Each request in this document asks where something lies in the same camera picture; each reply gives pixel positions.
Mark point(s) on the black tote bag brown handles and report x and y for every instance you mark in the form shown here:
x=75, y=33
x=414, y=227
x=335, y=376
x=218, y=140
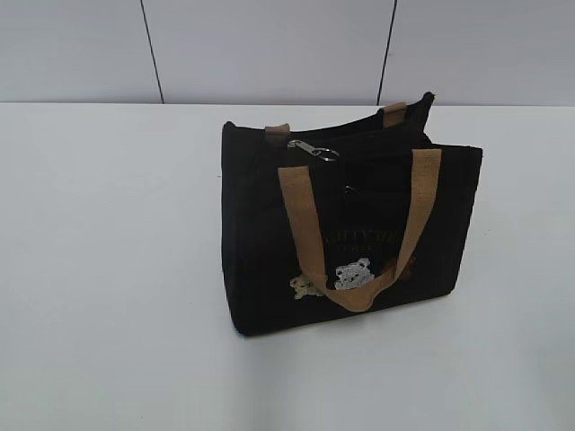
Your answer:
x=307, y=241

